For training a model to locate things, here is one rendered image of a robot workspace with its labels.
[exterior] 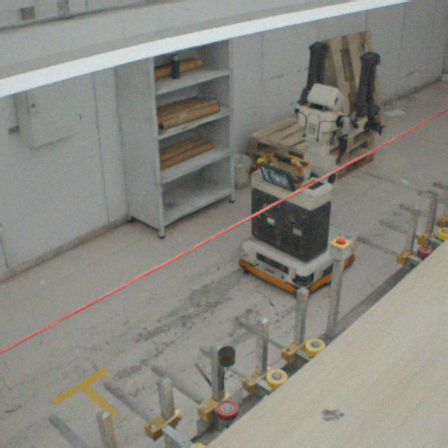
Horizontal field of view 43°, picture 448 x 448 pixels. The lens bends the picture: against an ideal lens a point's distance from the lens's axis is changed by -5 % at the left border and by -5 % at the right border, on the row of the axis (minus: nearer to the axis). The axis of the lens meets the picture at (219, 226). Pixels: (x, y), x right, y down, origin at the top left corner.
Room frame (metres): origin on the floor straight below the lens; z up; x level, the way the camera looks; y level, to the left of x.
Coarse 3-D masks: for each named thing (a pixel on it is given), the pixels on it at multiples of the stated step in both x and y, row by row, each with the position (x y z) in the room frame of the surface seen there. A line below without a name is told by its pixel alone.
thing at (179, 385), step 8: (152, 368) 1.77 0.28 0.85; (160, 368) 1.76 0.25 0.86; (160, 376) 1.74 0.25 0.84; (168, 376) 1.72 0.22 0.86; (176, 384) 1.67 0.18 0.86; (184, 384) 1.67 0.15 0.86; (184, 392) 1.64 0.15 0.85; (192, 392) 1.63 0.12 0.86; (192, 400) 1.61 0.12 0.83; (200, 400) 1.58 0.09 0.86; (216, 416) 1.52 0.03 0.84
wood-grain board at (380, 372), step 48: (432, 288) 2.21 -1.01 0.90; (384, 336) 1.88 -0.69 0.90; (432, 336) 1.86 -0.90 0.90; (288, 384) 1.62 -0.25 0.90; (336, 384) 1.61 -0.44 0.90; (384, 384) 1.59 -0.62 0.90; (432, 384) 1.58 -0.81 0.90; (240, 432) 1.38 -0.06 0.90; (288, 432) 1.38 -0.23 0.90; (336, 432) 1.37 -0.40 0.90; (384, 432) 1.35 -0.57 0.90; (432, 432) 1.34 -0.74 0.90
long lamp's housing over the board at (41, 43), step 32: (160, 0) 1.04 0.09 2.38; (192, 0) 1.04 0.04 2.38; (224, 0) 1.09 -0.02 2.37; (256, 0) 1.14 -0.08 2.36; (288, 0) 1.20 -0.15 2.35; (320, 0) 1.28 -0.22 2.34; (352, 0) 1.37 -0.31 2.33; (0, 32) 0.81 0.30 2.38; (32, 32) 0.81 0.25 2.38; (64, 32) 0.84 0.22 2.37; (96, 32) 0.88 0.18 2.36; (128, 32) 0.91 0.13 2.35; (160, 32) 0.96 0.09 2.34; (192, 32) 1.01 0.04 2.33; (0, 64) 0.76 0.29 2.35; (32, 64) 0.79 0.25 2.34
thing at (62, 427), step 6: (54, 414) 1.42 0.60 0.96; (54, 420) 1.39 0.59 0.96; (60, 420) 1.39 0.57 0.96; (54, 426) 1.38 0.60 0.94; (60, 426) 1.36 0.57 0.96; (66, 426) 1.36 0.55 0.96; (60, 432) 1.35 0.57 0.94; (66, 432) 1.33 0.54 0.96; (72, 432) 1.33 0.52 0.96; (66, 438) 1.32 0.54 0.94; (72, 438) 1.31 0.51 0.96; (78, 438) 1.31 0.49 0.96; (72, 444) 1.30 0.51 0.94; (78, 444) 1.28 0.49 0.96; (84, 444) 1.28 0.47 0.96
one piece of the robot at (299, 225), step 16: (288, 160) 3.54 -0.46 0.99; (256, 176) 3.72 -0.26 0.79; (256, 192) 3.72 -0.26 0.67; (272, 192) 3.61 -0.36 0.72; (288, 192) 3.52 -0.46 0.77; (304, 192) 3.44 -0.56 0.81; (320, 192) 3.45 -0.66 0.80; (256, 208) 3.71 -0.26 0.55; (272, 208) 3.61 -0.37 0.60; (288, 208) 3.51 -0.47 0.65; (304, 208) 3.44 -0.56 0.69; (320, 208) 3.46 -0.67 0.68; (256, 224) 3.71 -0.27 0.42; (272, 224) 3.61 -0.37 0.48; (288, 224) 3.51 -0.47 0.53; (304, 224) 3.41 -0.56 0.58; (320, 224) 3.46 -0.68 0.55; (272, 240) 3.60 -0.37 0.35; (288, 240) 3.50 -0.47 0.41; (304, 240) 3.41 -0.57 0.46; (320, 240) 3.47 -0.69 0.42; (304, 256) 3.40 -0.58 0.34
